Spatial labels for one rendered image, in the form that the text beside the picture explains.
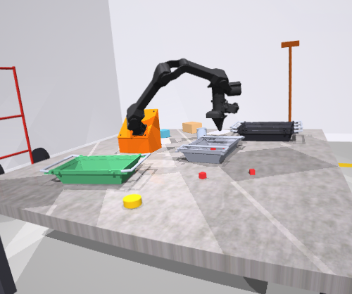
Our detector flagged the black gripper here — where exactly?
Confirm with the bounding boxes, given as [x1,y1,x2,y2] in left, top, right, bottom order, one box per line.
[206,96,231,132]

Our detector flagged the small light blue block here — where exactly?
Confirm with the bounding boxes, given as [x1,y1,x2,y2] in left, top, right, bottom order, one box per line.
[160,129,170,138]

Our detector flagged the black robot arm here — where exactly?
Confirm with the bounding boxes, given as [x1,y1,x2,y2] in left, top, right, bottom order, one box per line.
[126,58,241,136]

